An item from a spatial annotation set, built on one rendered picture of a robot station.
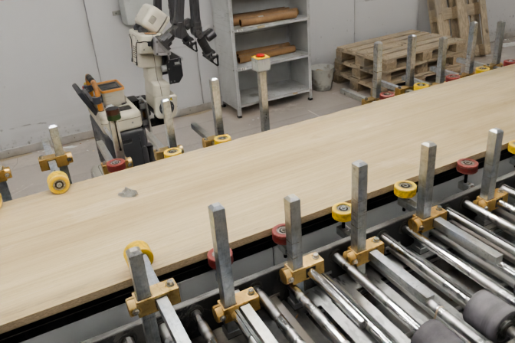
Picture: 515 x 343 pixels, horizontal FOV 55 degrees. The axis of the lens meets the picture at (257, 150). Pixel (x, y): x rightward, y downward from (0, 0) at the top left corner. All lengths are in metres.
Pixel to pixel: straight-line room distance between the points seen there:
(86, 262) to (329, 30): 4.73
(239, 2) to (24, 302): 4.20
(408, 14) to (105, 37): 3.74
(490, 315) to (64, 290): 1.18
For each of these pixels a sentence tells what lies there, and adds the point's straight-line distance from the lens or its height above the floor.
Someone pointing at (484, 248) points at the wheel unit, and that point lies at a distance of 1.73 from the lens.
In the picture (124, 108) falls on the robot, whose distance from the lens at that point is 3.25.
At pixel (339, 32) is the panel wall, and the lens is 6.04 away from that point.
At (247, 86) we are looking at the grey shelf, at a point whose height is 0.16.
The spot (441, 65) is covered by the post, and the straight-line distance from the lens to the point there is 3.27.
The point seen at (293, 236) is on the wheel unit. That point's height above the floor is 0.99.
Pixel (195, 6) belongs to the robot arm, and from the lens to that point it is 3.21.
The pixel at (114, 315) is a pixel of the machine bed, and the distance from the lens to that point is 1.65.
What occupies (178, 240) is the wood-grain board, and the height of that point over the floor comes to 0.90.
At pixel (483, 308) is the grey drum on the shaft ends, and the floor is 0.85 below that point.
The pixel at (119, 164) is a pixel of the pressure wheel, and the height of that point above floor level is 0.91.
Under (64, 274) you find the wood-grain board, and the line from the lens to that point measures 1.66.
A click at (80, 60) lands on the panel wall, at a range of 4.93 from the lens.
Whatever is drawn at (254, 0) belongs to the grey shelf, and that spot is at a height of 1.07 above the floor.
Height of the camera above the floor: 1.84
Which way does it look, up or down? 25 degrees down
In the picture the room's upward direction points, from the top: 5 degrees counter-clockwise
